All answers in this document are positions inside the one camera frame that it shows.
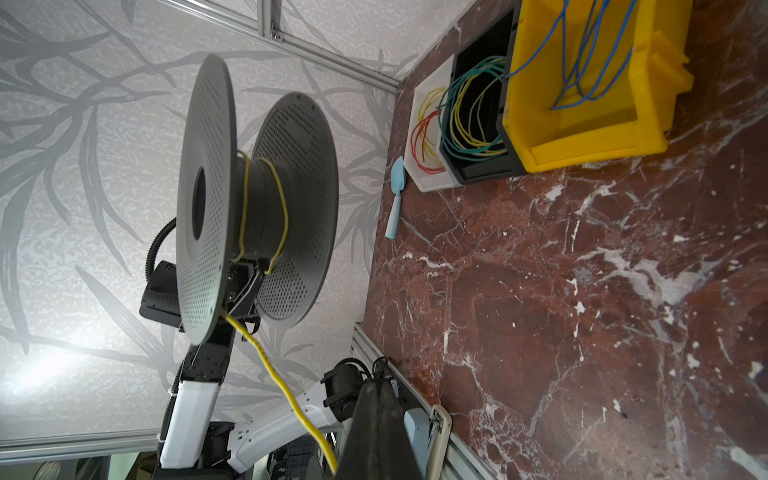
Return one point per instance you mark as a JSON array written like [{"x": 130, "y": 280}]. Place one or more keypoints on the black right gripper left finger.
[{"x": 359, "y": 458}]

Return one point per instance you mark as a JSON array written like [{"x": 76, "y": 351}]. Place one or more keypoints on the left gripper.
[{"x": 244, "y": 281}]

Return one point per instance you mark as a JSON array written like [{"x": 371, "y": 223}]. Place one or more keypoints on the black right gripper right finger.
[{"x": 397, "y": 459}]

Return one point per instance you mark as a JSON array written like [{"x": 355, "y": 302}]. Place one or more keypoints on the grey perforated spool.
[{"x": 263, "y": 225}]

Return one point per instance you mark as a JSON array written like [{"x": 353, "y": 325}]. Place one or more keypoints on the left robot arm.
[{"x": 190, "y": 443}]

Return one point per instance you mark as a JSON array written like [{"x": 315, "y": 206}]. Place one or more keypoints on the light blue toy shovel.
[{"x": 397, "y": 184}]

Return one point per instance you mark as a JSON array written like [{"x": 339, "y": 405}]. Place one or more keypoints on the white plastic bin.
[{"x": 423, "y": 159}]

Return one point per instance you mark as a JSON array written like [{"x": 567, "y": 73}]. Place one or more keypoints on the black plastic bin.
[{"x": 470, "y": 118}]

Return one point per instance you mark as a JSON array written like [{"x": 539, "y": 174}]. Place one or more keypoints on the yellow plastic bin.
[{"x": 595, "y": 80}]

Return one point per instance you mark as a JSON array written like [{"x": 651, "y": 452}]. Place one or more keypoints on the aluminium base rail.
[{"x": 439, "y": 452}]

